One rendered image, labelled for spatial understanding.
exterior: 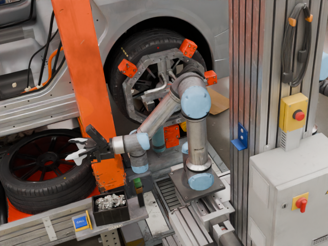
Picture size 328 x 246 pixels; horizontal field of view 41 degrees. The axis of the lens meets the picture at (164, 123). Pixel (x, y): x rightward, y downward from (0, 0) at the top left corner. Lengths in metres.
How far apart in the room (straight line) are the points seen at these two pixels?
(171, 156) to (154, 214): 0.48
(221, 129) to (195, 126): 2.11
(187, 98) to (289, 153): 0.45
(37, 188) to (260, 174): 1.61
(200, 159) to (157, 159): 1.40
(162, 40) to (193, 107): 1.14
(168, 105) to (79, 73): 0.54
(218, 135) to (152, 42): 1.35
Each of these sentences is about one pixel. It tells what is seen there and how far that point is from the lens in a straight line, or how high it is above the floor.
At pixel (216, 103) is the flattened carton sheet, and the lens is 4.25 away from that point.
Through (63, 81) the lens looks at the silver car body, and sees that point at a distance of 2.86.
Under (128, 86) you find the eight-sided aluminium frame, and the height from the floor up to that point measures 0.97.
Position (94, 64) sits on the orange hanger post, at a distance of 2.23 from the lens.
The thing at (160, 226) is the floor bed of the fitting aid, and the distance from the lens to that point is 3.05.
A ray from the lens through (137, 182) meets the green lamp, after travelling 2.52.
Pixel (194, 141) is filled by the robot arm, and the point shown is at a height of 1.21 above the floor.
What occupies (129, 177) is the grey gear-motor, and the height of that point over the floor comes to 0.40.
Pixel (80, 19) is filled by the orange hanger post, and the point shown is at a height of 1.60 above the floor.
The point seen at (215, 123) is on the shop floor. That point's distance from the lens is 4.00.
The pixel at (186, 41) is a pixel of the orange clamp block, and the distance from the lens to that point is 2.81.
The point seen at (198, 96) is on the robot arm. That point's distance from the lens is 1.72.
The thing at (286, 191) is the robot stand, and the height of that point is 1.21.
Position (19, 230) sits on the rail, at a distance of 2.93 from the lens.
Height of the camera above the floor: 2.38
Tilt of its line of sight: 36 degrees down
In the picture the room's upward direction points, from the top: 7 degrees counter-clockwise
